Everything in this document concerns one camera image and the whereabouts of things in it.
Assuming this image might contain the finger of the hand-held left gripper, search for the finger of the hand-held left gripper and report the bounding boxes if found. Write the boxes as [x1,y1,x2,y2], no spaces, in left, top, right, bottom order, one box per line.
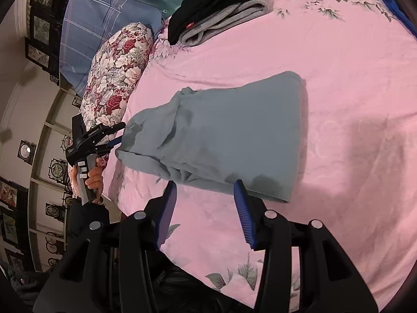
[97,122,127,138]
[97,138,123,156]

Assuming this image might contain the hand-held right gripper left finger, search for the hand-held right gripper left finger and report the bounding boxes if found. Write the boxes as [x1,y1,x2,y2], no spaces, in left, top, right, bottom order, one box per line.
[33,181,178,313]

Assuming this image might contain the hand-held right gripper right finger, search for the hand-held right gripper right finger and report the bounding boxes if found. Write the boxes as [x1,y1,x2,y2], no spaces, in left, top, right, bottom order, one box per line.
[233,179,378,313]

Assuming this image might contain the grey-green pants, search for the grey-green pants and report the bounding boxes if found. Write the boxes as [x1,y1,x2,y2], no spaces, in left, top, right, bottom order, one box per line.
[115,71,307,204]

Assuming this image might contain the person's left forearm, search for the person's left forearm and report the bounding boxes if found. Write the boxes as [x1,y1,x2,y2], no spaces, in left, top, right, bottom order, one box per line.
[67,197,110,239]

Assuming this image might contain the black folded pants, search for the black folded pants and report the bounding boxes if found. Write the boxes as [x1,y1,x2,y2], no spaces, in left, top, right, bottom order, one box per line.
[168,0,258,45]

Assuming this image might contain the grey folded pants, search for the grey folded pants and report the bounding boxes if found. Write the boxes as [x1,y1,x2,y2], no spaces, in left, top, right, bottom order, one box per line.
[180,0,268,47]

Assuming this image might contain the person's left hand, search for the person's left hand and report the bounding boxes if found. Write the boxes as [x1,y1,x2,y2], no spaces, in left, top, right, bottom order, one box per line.
[72,158,105,203]

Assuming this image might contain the group of black framed ornaments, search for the group of black framed ornaments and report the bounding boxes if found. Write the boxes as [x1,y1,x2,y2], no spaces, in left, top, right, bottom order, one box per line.
[16,137,74,268]

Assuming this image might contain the red floral quilt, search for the red floral quilt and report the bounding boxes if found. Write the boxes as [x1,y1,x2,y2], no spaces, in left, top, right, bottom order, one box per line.
[70,22,154,170]

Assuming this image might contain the blue plaid pillow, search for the blue plaid pillow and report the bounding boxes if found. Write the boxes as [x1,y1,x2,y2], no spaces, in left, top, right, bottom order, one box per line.
[59,0,167,93]

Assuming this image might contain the black framed pictures panel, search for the black framed pictures panel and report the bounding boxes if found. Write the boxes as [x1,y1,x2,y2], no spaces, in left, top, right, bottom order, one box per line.
[24,0,77,83]

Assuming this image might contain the pink floral bed sheet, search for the pink floral bed sheet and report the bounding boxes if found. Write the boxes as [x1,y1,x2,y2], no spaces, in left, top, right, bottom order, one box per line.
[104,0,417,312]

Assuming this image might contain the blue folded garment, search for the blue folded garment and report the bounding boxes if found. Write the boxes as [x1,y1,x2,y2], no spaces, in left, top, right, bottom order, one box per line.
[379,0,417,36]

